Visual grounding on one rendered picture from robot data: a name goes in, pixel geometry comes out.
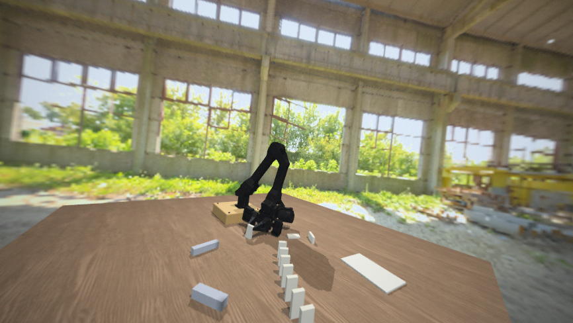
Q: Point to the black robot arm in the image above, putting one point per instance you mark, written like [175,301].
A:
[272,203]

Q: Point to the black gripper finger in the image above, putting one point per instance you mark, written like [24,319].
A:
[253,218]
[263,225]

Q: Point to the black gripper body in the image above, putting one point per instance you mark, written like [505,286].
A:
[277,225]

